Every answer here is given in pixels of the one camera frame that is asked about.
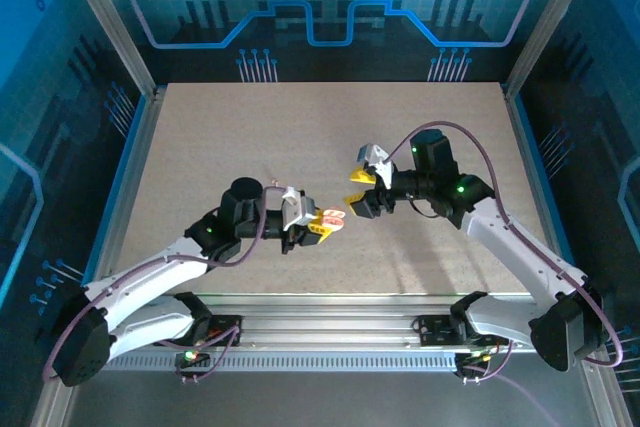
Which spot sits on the right base LED board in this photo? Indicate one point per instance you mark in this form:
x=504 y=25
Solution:
x=475 y=358

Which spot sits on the left base LED board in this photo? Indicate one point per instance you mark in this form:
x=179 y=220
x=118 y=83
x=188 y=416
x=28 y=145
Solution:
x=190 y=356

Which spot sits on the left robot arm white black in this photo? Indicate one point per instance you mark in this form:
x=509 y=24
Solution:
x=150 y=277

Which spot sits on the aluminium frame post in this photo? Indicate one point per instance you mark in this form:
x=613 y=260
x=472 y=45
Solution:
x=111 y=22
x=546 y=22

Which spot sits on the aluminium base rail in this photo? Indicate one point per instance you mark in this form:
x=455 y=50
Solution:
x=325 y=322

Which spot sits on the aluminium right side rail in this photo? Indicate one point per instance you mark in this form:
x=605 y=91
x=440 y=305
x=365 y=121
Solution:
x=526 y=147

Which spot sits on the grey metal bottom plate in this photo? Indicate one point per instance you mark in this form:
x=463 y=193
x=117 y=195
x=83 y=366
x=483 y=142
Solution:
x=325 y=402

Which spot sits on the purple earbud charging case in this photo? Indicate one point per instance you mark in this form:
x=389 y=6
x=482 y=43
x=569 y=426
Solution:
x=334 y=219

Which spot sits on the aluminium left side rail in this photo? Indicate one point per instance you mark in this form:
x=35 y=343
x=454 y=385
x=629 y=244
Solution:
x=134 y=172

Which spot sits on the aluminium right frame post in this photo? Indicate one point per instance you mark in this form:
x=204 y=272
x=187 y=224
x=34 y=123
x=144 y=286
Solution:
x=546 y=22

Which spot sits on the aluminium left frame post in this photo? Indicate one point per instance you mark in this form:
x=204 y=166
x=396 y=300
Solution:
x=111 y=22

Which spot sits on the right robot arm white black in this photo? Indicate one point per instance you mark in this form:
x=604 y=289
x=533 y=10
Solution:
x=520 y=252

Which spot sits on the base led board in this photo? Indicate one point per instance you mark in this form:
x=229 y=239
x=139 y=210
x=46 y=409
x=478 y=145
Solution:
x=475 y=358
x=190 y=356

